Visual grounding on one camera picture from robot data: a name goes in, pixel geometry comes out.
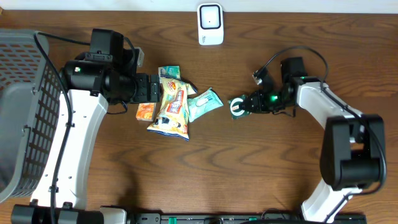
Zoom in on orange tissue pack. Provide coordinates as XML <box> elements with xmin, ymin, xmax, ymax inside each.
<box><xmin>136</xmin><ymin>103</ymin><xmax>156</xmax><ymax>121</ymax></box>

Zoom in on yellow snack bag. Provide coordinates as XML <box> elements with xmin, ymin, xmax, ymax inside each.
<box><xmin>147</xmin><ymin>77</ymin><xmax>197</xmax><ymax>141</ymax></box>

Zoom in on teal wet wipes pack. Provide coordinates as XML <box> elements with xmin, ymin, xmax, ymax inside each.
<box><xmin>187</xmin><ymin>87</ymin><xmax>223</xmax><ymax>123</ymax></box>

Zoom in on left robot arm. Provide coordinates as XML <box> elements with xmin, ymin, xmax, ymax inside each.
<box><xmin>1</xmin><ymin>29</ymin><xmax>161</xmax><ymax>223</ymax></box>

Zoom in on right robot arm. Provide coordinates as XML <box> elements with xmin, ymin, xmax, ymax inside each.
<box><xmin>229</xmin><ymin>57</ymin><xmax>386</xmax><ymax>223</ymax></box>

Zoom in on white barcode scanner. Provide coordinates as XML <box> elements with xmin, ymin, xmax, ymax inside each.
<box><xmin>197</xmin><ymin>2</ymin><xmax>224</xmax><ymax>45</ymax></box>

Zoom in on grey plastic shopping basket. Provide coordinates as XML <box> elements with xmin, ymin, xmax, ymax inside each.
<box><xmin>1</xmin><ymin>29</ymin><xmax>61</xmax><ymax>202</ymax></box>

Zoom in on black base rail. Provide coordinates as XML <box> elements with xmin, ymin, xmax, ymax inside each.
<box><xmin>134</xmin><ymin>212</ymin><xmax>368</xmax><ymax>224</ymax></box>

